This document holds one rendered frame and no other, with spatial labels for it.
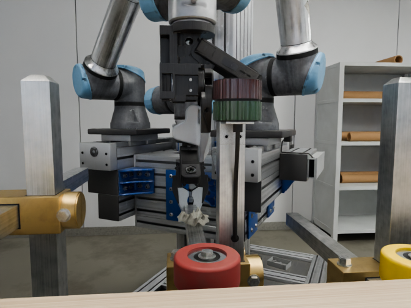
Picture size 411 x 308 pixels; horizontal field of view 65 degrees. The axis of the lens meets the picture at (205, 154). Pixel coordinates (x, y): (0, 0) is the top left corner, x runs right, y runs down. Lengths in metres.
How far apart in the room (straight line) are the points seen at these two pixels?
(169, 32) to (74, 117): 2.69
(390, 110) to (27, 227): 0.52
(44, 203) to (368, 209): 3.43
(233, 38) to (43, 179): 0.95
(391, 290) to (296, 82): 0.69
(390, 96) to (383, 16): 3.23
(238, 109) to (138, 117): 0.88
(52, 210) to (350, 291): 0.36
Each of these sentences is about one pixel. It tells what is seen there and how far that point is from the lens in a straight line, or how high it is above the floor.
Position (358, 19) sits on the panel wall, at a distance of 3.63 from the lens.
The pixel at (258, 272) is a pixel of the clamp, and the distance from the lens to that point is 0.49.
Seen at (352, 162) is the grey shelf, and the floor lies 0.67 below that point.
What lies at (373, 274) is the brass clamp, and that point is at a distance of 0.55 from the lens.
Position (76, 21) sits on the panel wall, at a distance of 3.30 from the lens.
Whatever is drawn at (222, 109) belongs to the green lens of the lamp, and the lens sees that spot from 0.38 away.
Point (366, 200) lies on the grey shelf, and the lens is 3.66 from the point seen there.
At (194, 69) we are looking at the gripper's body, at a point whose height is 1.14.
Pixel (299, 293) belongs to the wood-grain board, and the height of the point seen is 0.90.
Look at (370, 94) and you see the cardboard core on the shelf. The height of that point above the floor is 1.31.
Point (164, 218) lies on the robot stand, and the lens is 1.17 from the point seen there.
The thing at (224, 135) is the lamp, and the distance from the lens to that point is 0.43.
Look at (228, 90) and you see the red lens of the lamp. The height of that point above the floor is 1.10.
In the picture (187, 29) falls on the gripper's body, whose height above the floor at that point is 1.20.
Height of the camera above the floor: 1.06
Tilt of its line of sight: 6 degrees down
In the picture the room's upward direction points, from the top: straight up
